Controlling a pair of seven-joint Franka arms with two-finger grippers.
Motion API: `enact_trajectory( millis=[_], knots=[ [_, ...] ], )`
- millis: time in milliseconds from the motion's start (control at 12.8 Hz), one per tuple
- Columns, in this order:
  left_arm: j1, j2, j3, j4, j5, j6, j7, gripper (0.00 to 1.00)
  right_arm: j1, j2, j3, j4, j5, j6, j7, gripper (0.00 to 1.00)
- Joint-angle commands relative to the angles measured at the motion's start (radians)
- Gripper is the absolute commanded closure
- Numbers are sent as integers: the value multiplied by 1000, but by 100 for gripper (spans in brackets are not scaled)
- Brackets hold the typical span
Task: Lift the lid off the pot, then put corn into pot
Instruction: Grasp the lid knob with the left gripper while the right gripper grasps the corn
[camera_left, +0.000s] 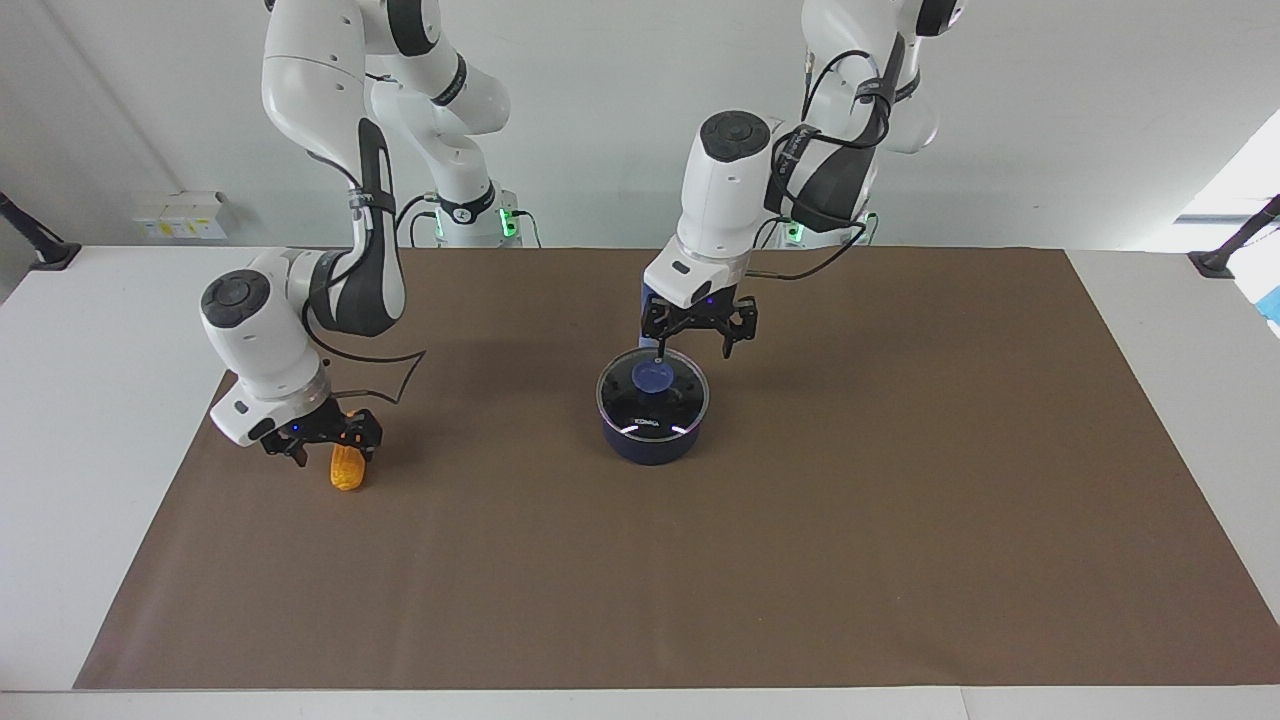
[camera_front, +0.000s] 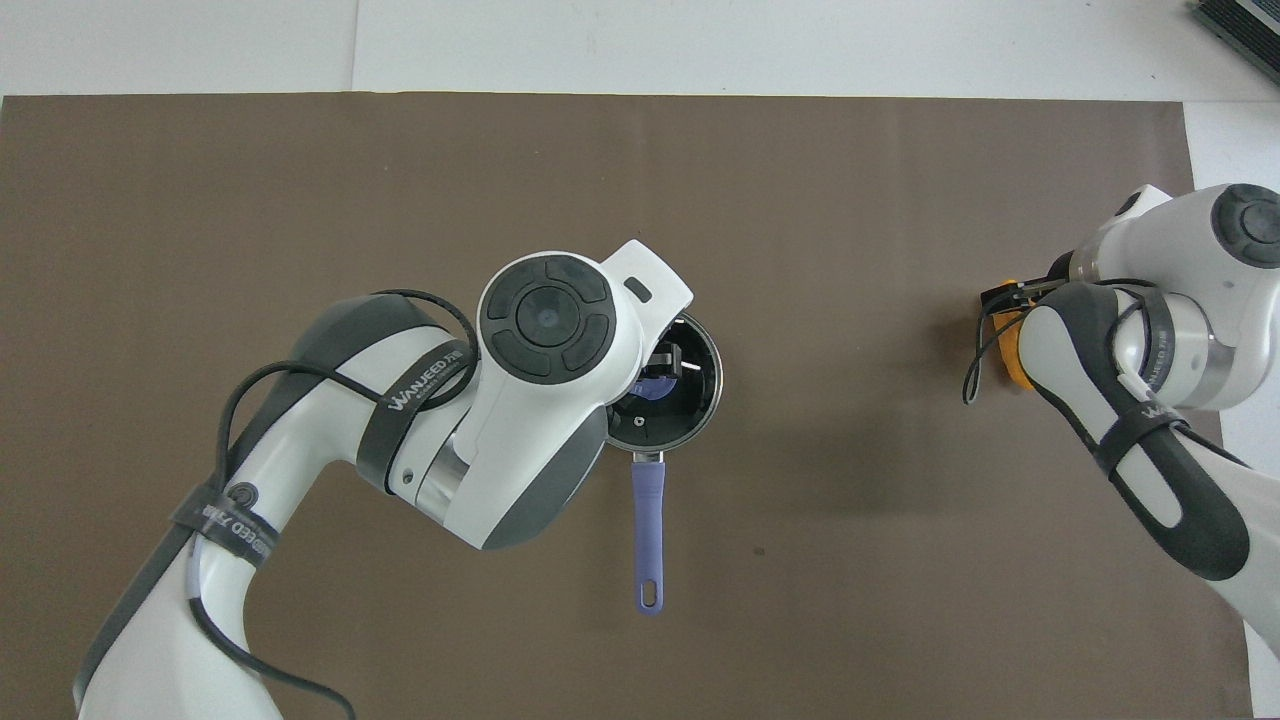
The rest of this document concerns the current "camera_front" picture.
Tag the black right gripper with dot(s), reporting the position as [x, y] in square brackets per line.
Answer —
[1000, 297]

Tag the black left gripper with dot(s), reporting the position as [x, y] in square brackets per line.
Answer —
[672, 360]

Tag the glass lid with purple knob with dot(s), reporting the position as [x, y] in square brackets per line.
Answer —
[690, 410]

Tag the yellow corn cob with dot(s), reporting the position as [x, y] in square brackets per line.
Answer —
[1010, 355]

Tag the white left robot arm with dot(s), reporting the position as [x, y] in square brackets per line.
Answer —
[520, 400]

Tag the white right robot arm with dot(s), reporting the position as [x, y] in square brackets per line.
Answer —
[1180, 340]

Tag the brown table mat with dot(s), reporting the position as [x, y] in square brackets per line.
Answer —
[800, 200]

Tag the grey ribbed metal device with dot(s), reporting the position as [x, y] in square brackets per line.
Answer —
[1245, 25]

